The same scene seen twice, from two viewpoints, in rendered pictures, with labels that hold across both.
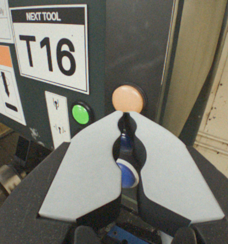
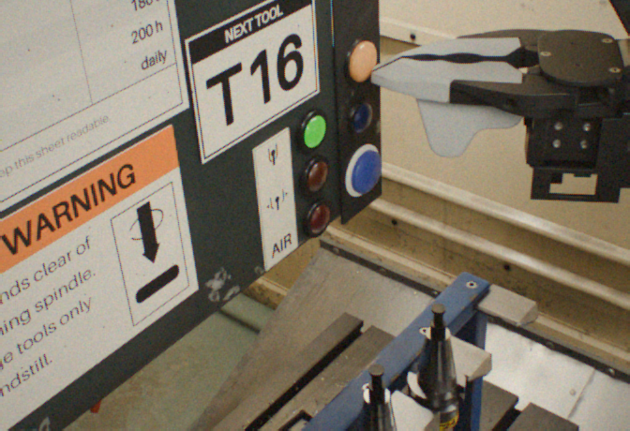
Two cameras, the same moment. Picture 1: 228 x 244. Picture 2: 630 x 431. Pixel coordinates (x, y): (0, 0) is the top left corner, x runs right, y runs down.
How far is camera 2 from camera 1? 0.53 m
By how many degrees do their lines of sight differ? 64
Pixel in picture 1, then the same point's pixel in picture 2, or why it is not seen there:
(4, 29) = (165, 93)
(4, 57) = (155, 160)
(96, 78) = (323, 63)
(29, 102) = (214, 211)
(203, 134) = not seen: outside the picture
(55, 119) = (270, 187)
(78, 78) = (307, 79)
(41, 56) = (252, 88)
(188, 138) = not seen: outside the picture
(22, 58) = (212, 123)
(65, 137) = (286, 206)
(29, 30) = (231, 57)
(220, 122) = not seen: outside the picture
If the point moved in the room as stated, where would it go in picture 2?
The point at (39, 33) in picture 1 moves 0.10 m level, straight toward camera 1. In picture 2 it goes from (250, 51) to (432, 25)
